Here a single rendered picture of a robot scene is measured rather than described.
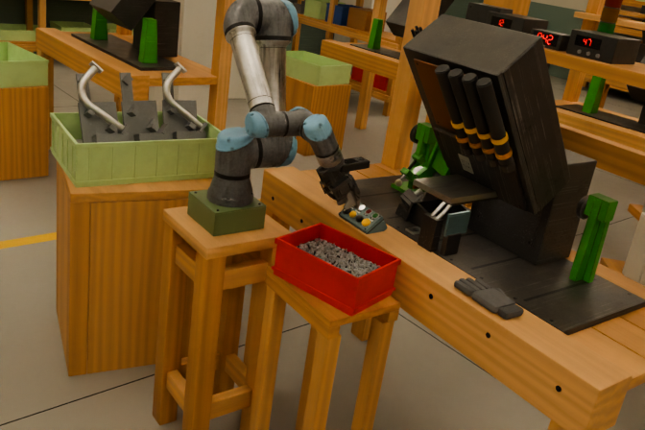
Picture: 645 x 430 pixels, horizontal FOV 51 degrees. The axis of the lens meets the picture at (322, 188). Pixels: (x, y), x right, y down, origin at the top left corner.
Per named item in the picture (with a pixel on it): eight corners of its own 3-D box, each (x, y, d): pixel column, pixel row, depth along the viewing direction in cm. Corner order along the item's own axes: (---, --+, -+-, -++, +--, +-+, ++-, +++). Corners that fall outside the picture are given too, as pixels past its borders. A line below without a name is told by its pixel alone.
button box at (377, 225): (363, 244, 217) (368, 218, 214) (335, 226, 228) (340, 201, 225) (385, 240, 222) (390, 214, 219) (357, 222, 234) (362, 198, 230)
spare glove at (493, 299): (530, 315, 180) (532, 306, 180) (503, 322, 175) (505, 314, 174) (476, 280, 196) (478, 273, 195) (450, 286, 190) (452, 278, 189)
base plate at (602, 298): (561, 338, 175) (563, 331, 174) (321, 188, 256) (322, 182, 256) (646, 306, 200) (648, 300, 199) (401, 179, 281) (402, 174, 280)
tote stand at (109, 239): (68, 377, 267) (70, 193, 240) (56, 309, 311) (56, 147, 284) (231, 353, 298) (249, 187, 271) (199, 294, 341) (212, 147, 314)
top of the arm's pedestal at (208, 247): (205, 260, 203) (206, 249, 202) (161, 219, 226) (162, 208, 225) (292, 244, 222) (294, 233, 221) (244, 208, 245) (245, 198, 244)
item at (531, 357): (582, 443, 157) (600, 391, 152) (259, 203, 267) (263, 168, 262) (615, 425, 165) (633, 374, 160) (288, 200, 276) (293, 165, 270)
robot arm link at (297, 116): (276, 105, 199) (293, 117, 191) (309, 104, 205) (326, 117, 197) (273, 130, 203) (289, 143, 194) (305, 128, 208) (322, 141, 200)
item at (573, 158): (535, 266, 211) (562, 164, 199) (464, 227, 233) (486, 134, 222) (569, 257, 221) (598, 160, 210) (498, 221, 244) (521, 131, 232)
